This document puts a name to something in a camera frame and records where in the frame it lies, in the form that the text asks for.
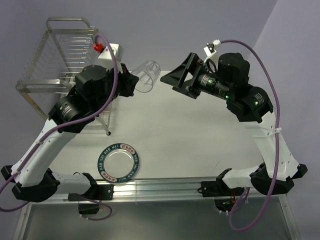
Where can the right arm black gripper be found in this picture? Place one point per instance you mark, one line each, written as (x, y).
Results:
(176, 77)

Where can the metal dish rack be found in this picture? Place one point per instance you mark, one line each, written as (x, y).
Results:
(65, 48)

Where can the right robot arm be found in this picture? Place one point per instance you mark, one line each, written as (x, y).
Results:
(199, 133)

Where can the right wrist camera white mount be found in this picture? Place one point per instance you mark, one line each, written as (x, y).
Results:
(211, 52)

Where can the white plate green rim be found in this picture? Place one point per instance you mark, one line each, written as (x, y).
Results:
(118, 163)

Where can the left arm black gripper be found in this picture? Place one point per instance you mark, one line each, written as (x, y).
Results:
(128, 80)

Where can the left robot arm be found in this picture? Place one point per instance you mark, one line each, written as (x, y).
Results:
(95, 87)

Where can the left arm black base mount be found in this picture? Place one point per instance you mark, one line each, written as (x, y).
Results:
(92, 201)

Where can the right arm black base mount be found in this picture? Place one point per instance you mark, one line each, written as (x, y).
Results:
(217, 189)

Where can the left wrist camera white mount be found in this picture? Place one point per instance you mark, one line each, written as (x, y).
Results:
(105, 57)

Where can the clear glass cup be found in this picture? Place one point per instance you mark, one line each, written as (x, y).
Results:
(148, 74)

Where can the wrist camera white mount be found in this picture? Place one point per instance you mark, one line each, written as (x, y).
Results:
(105, 57)
(211, 52)

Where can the aluminium table edge rail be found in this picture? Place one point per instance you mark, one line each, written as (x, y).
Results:
(160, 187)

